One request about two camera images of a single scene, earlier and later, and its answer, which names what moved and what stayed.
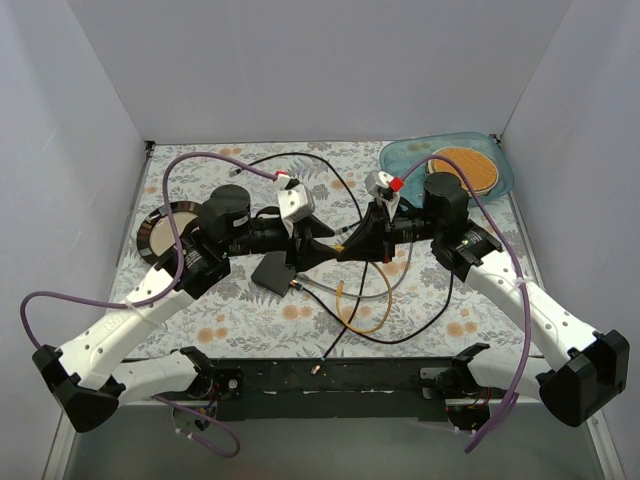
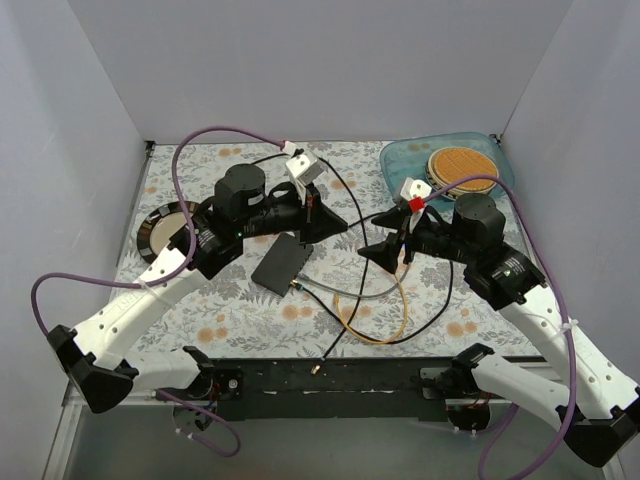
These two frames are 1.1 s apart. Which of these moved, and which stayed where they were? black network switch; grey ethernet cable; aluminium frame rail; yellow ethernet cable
Moved: yellow ethernet cable
Stayed: black network switch; aluminium frame rail; grey ethernet cable
